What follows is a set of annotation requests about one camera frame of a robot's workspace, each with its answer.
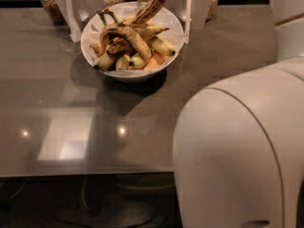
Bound left glass grain jar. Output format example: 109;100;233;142
40;0;67;26

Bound greenish banana right side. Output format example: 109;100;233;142
148;36;176;56

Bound small banana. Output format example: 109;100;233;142
93;53;117;71
115;54;130;70
130;53;148;68

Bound small banana lower left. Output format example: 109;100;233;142
93;53;117;71

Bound right clear acrylic stand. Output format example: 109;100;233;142
165;0;213;44

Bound banana at upper left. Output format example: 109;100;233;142
135;23;168;39

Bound small banana lower middle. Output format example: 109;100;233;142
115;54;130;70

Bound small banana lower right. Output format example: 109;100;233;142
130;53;148;68

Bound orange fruit piece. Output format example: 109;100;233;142
142;52;169;70

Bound spotted ripe banana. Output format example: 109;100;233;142
121;0;167;26

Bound brown spotted banana centre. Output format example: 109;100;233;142
100;24;152;60

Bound black floor cable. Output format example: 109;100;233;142
0;187;179;228

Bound far right glass jar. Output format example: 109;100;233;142
205;0;219;23

